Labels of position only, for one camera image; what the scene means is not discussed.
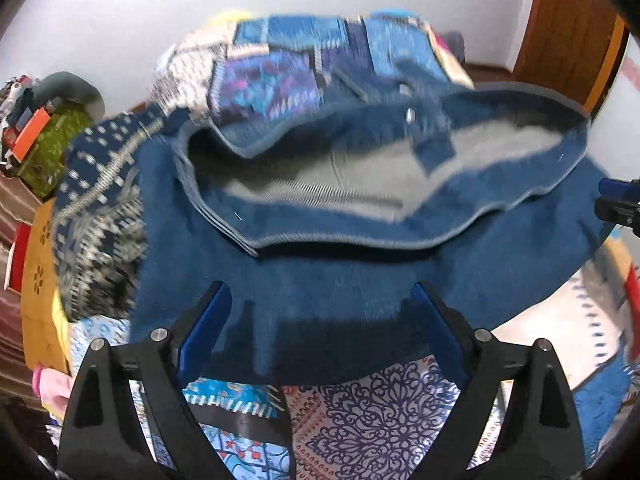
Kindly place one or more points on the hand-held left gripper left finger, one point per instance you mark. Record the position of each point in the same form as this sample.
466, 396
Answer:
205, 332

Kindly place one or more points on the orange box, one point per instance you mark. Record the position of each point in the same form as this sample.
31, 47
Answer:
30, 132

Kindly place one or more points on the patchwork bedspread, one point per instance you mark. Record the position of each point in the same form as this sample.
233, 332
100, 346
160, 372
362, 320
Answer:
380, 425

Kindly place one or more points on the green patterned bag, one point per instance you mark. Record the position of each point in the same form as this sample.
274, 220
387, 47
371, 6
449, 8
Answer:
55, 152

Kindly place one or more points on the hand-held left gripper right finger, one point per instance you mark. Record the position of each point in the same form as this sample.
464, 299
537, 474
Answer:
440, 332

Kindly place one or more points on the yellow wooden folding table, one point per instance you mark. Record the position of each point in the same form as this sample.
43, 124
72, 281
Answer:
42, 280

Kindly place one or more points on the yellow round object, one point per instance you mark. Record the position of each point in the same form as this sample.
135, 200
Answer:
234, 16

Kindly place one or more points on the blue denim jacket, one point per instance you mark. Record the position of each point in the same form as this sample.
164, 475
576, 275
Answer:
325, 270

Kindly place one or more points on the brown wooden door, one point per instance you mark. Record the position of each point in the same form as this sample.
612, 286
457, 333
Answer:
565, 20

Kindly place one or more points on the white sliding wardrobe door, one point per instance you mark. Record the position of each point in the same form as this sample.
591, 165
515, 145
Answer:
631, 75

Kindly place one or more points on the grey backpack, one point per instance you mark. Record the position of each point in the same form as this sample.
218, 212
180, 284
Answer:
452, 42

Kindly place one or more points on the navy patterned garment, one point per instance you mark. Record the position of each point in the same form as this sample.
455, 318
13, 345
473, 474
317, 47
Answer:
95, 210

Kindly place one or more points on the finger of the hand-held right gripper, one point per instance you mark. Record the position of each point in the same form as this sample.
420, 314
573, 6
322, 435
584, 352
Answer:
620, 190

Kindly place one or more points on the pink cloth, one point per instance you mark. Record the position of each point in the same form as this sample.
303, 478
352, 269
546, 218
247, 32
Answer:
50, 387

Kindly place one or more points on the red box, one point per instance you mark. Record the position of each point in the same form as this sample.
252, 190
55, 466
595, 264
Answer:
17, 255

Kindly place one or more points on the striped brown curtain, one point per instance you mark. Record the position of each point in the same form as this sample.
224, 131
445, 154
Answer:
11, 310

